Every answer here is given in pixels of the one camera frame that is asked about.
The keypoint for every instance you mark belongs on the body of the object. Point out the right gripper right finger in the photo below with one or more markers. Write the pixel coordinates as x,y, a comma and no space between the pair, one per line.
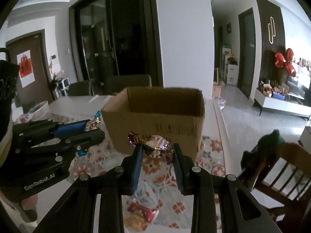
239,210

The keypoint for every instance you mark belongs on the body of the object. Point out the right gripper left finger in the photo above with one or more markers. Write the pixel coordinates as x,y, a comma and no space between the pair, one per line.
75,210

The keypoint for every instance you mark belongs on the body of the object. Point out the yellow snack packet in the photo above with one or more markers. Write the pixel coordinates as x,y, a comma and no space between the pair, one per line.
135,223

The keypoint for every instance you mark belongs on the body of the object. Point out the blue gold candy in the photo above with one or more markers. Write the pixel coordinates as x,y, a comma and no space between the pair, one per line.
91,125

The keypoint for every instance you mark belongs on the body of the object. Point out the purple gold candy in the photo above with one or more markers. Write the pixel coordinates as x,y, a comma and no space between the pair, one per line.
154,146

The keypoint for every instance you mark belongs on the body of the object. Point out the left hand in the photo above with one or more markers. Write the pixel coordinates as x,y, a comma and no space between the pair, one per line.
26,208

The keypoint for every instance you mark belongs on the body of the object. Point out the brown wooden chair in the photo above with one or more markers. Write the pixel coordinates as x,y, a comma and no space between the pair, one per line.
283,175

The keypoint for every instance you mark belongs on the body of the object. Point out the dark green garment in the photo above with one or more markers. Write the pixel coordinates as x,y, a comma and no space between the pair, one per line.
265,150

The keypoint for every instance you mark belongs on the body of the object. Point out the red small snack packet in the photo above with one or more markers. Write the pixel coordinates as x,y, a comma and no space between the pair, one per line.
148,214

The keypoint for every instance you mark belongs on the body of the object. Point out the patterned table runner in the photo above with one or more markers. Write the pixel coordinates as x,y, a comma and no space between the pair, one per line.
157,185

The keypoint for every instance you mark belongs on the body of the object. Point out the dark upholstered chair left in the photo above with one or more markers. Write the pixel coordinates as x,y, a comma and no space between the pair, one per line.
80,89

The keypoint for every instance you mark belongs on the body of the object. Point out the dark upholstered chair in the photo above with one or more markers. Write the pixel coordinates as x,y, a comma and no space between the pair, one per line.
80,89
115,84

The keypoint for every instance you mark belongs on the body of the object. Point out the red fu door poster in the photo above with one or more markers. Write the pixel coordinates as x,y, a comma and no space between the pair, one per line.
26,73

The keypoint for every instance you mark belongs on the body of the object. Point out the dark upholstered chair right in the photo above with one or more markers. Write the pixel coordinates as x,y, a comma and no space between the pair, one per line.
115,84

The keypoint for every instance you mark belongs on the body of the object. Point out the white tv console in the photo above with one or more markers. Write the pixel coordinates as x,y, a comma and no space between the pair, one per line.
269,103

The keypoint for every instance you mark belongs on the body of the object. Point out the brown cardboard box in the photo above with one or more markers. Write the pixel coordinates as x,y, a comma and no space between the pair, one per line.
176,114

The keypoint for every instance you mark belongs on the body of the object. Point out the white storage drawers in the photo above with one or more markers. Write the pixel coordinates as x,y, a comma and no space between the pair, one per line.
229,67

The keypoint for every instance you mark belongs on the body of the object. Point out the red foil balloon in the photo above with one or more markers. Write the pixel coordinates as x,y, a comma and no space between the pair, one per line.
285,62

